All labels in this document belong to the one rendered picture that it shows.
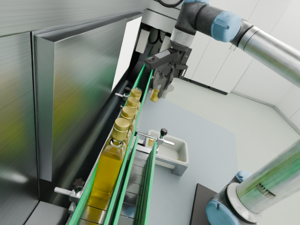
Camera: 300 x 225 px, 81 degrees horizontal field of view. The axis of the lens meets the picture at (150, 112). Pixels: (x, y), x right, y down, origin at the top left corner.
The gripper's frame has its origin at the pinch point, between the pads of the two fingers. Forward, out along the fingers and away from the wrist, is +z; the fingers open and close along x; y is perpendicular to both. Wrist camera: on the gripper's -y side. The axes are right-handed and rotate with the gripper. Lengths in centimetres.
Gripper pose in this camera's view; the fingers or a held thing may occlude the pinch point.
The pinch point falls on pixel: (156, 92)
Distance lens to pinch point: 71.4
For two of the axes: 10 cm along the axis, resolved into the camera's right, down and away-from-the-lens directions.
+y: 8.3, -0.4, 5.5
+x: -4.6, -6.1, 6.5
